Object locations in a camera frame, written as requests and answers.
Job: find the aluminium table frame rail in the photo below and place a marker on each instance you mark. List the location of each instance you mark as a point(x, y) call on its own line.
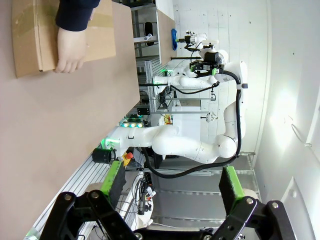
point(75, 185)

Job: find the aluminium profile rack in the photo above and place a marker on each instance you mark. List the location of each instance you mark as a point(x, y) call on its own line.
point(152, 82)

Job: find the device with glowing lights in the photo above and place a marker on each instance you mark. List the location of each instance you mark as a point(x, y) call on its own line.
point(132, 123)

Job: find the person's right hand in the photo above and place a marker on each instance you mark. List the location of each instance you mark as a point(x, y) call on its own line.
point(71, 52)

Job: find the blue cloth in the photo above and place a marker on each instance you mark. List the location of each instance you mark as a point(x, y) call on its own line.
point(174, 38)

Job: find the brown cardboard shipping box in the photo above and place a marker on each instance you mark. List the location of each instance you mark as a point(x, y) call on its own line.
point(27, 37)

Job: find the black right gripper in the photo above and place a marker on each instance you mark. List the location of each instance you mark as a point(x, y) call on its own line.
point(212, 57)

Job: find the person's right forearm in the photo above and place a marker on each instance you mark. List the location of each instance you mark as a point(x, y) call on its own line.
point(75, 15)

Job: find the black cylindrical camera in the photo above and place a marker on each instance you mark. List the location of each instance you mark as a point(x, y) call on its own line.
point(102, 155)

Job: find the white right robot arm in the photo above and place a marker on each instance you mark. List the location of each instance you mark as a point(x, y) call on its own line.
point(180, 142)

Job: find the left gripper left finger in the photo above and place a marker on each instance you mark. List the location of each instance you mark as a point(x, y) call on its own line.
point(82, 215)

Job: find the wooden top side table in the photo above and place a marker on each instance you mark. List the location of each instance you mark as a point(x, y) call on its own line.
point(165, 37)

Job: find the distant robot gripper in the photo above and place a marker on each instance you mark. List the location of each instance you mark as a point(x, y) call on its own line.
point(191, 40)

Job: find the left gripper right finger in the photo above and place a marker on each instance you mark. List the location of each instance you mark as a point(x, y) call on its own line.
point(250, 217)

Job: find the red yellow emergency stop button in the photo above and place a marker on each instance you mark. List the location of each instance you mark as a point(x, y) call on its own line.
point(128, 157)

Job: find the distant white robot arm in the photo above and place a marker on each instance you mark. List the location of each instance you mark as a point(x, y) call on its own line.
point(185, 81)

